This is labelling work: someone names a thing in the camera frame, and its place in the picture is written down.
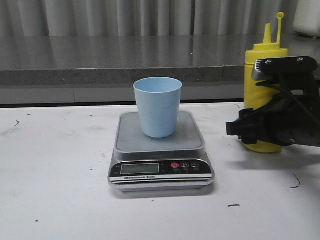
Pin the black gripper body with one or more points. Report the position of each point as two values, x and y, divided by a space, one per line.
292 122

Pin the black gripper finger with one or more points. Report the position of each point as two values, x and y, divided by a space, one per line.
291 73
251 126

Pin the yellow squeeze bottle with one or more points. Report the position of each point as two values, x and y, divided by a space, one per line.
256 97

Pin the light blue plastic cup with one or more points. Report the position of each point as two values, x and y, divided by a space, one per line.
158 100

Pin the silver digital kitchen scale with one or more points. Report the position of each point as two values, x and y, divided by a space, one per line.
143 163

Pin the white object on counter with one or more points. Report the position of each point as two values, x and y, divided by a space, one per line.
307 18

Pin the grey stone counter ledge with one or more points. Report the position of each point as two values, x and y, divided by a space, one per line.
102 69

